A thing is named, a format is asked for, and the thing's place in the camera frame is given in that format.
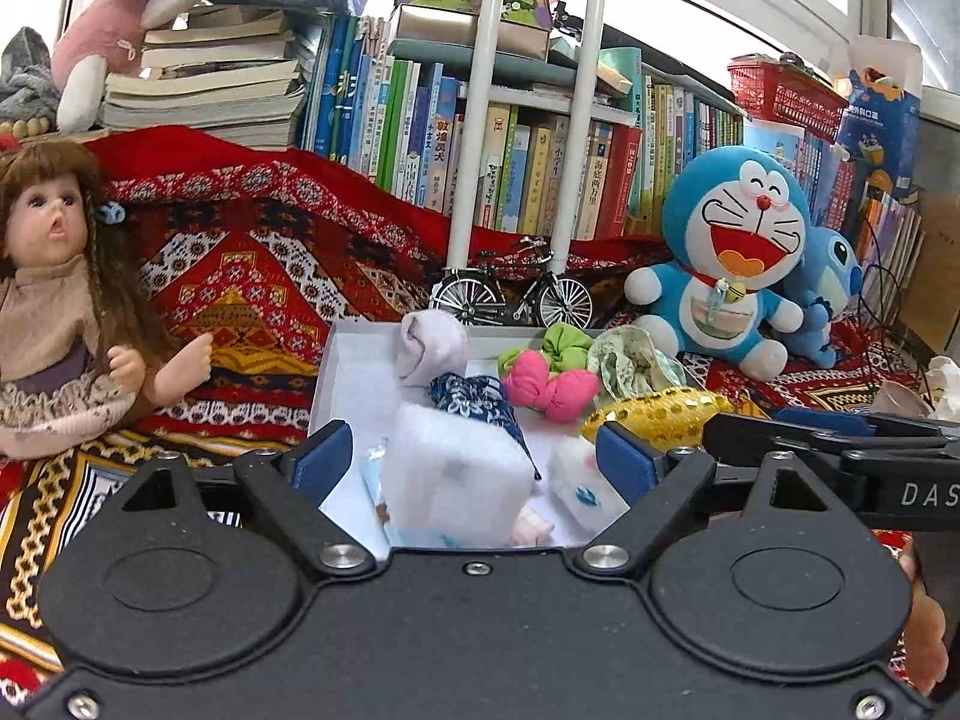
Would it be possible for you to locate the gold sequin fabric bow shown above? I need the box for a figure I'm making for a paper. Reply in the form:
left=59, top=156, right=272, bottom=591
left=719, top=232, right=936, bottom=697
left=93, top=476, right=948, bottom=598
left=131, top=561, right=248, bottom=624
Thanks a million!
left=581, top=387, right=734, bottom=450

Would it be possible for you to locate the green patterned fabric pouch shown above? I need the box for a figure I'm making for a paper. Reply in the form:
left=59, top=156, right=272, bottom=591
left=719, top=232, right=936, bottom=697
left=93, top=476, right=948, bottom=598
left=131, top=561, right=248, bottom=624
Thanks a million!
left=587, top=325, right=686, bottom=405

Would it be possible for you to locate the white foam block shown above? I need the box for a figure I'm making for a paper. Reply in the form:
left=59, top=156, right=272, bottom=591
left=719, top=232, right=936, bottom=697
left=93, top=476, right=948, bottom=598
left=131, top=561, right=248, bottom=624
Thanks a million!
left=379, top=403, right=534, bottom=550

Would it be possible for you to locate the lilac knitted sock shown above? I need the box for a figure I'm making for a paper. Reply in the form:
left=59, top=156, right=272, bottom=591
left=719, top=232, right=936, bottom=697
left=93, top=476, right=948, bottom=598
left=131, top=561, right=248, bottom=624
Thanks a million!
left=394, top=309, right=469, bottom=387

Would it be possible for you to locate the navy blue floral cloth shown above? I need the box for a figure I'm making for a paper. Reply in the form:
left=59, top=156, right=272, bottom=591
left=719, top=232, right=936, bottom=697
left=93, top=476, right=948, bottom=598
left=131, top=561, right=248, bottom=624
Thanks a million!
left=428, top=372, right=542, bottom=481

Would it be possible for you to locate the pink bow soft toy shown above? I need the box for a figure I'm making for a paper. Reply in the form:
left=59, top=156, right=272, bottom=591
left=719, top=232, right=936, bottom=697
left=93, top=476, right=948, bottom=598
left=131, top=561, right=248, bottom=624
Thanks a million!
left=503, top=349, right=599, bottom=424

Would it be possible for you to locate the person's right hand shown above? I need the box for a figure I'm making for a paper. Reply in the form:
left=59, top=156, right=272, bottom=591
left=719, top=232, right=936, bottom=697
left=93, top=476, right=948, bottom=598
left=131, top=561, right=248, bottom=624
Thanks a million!
left=898, top=538, right=949, bottom=695

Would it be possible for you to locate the clear plastic cup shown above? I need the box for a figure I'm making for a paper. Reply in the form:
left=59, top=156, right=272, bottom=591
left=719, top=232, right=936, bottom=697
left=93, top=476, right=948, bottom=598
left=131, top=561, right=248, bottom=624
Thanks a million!
left=869, top=380, right=932, bottom=419

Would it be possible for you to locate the white plush cat toy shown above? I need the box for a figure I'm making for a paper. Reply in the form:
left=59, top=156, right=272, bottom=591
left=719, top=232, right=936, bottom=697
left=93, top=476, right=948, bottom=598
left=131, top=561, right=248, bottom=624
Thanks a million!
left=548, top=436, right=628, bottom=538

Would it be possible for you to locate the white cardboard box tray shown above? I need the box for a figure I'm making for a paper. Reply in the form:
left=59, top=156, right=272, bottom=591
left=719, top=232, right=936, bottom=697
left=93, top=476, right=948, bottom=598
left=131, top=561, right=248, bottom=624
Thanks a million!
left=309, top=322, right=592, bottom=557

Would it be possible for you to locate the tissue packet blue white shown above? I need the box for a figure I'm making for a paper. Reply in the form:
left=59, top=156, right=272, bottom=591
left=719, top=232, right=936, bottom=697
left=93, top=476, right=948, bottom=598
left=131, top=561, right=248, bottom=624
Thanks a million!
left=926, top=356, right=960, bottom=422

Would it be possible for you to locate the green scrunchie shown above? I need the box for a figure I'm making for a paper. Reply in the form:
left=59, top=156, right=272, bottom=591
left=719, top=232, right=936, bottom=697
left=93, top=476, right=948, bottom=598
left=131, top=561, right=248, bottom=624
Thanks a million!
left=498, top=322, right=594, bottom=379

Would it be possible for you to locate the brown paper bag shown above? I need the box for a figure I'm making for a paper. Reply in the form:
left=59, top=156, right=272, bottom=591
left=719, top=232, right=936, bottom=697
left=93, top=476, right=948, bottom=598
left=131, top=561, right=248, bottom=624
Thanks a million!
left=900, top=192, right=960, bottom=356

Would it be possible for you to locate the blue Stitch plush toy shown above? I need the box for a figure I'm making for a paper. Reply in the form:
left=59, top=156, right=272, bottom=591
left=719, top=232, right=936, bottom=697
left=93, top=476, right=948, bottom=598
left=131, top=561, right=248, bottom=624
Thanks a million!
left=778, top=226, right=862, bottom=369

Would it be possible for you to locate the red patterned blanket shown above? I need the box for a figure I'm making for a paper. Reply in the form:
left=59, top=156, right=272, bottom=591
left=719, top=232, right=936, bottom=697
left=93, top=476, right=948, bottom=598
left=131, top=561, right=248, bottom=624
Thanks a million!
left=2, top=127, right=932, bottom=718

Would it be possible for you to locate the brown-haired doll beige dress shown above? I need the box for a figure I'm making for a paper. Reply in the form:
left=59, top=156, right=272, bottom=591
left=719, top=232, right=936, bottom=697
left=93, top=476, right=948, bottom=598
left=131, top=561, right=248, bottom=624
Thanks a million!
left=2, top=135, right=213, bottom=461

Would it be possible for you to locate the miniature metal bicycle model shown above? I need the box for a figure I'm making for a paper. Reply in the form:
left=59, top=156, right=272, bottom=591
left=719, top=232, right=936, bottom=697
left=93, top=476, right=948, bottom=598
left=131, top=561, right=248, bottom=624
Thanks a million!
left=428, top=236, right=594, bottom=330

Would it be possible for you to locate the Doraemon plush toy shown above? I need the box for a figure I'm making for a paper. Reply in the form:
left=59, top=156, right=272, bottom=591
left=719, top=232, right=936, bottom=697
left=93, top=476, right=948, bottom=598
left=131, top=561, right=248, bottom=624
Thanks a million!
left=625, top=145, right=811, bottom=382

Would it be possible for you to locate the white pole right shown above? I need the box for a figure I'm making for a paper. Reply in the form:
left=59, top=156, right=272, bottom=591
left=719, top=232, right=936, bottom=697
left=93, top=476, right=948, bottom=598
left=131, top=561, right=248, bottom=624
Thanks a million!
left=548, top=0, right=605, bottom=277

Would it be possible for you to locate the white pole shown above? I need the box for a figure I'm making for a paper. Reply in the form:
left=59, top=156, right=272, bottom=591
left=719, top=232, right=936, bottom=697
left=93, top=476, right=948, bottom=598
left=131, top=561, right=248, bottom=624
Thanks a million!
left=548, top=0, right=605, bottom=277
left=446, top=0, right=503, bottom=270

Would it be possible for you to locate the blue cardboard package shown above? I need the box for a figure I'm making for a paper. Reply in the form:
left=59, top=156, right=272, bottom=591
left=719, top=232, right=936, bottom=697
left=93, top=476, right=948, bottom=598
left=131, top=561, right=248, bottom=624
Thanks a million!
left=836, top=67, right=921, bottom=199

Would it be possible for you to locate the row of upright books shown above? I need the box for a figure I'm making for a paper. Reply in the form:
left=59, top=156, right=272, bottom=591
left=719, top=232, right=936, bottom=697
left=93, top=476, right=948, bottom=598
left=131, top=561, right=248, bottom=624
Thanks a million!
left=299, top=13, right=926, bottom=324

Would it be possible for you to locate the white pole left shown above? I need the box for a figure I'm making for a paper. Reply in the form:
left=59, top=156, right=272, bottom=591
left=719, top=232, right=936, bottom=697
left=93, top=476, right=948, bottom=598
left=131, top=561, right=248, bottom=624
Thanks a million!
left=446, top=0, right=503, bottom=270

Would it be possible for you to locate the red plastic basket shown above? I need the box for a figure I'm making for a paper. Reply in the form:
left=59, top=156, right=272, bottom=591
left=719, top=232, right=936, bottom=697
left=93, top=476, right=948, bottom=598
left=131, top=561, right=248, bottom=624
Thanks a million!
left=727, top=54, right=848, bottom=142

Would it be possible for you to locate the stack of horizontal books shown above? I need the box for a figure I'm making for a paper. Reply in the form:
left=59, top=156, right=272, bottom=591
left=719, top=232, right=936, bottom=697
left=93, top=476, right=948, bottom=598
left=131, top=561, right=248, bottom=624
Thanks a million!
left=96, top=4, right=324, bottom=149

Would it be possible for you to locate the pink white bunny plush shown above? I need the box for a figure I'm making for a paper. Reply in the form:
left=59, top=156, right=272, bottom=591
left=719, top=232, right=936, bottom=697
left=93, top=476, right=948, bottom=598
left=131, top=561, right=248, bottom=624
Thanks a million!
left=50, top=0, right=202, bottom=133

